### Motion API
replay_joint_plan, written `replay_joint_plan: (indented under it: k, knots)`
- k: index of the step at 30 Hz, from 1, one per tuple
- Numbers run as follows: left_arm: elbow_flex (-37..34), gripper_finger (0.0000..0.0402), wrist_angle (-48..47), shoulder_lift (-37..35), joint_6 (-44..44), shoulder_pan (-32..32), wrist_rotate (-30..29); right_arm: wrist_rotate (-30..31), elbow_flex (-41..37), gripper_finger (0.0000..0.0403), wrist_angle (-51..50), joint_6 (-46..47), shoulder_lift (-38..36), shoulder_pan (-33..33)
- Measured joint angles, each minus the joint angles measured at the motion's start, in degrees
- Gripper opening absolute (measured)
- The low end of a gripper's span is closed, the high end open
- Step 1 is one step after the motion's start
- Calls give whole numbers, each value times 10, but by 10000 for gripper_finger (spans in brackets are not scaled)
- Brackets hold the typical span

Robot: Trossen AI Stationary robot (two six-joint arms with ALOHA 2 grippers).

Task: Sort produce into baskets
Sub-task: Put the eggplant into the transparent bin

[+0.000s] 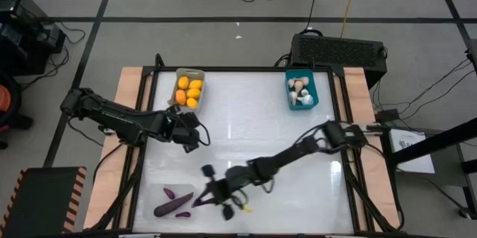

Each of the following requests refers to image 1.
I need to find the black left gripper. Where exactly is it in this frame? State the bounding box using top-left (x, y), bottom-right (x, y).
top-left (171, 110), bottom-right (202, 154)

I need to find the wooden table side board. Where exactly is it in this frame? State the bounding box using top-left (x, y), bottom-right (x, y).
top-left (335, 66), bottom-right (402, 228)
top-left (83, 66), bottom-right (154, 231)

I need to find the black and orange machine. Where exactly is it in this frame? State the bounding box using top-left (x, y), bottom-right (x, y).
top-left (0, 72), bottom-right (34, 150)

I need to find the black power adapter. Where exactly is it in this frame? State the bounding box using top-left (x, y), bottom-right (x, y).
top-left (376, 109), bottom-right (402, 123)

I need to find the black metal beam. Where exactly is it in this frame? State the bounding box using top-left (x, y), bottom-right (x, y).
top-left (387, 117), bottom-right (477, 164)

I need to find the white paper sheet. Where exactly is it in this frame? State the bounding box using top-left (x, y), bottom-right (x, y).
top-left (389, 128), bottom-right (436, 175)

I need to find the grey plastic basket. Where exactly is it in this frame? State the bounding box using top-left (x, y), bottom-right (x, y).
top-left (167, 67), bottom-right (206, 112)

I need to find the black orange striped floor mat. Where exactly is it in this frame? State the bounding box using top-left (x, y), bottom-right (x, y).
top-left (0, 166), bottom-right (87, 238)

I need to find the black equipment cart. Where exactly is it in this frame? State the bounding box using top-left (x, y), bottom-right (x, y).
top-left (0, 0), bottom-right (68, 77)

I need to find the black left wrist camera cable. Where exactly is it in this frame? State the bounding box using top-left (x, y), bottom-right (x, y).
top-left (200, 123), bottom-right (212, 147)

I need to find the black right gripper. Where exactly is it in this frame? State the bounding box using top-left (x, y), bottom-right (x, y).
top-left (192, 166), bottom-right (254, 208)

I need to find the yellow lemon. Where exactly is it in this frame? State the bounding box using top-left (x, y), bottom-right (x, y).
top-left (174, 89), bottom-right (188, 106)

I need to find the yellow hanging cable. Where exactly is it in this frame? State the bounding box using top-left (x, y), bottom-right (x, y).
top-left (340, 0), bottom-right (365, 38)

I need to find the black table frame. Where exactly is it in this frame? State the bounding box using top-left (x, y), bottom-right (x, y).
top-left (132, 65), bottom-right (358, 234)

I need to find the long purple eggplant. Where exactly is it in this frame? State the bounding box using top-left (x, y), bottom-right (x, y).
top-left (153, 192), bottom-right (195, 219)

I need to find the teal plastic basket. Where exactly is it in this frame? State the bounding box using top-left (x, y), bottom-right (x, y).
top-left (285, 68), bottom-right (320, 111)

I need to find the clear plastic tray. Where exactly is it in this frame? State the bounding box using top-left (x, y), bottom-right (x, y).
top-left (148, 183), bottom-right (199, 221)

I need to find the black computer case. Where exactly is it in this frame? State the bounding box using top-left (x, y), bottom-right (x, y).
top-left (290, 33), bottom-right (388, 90)

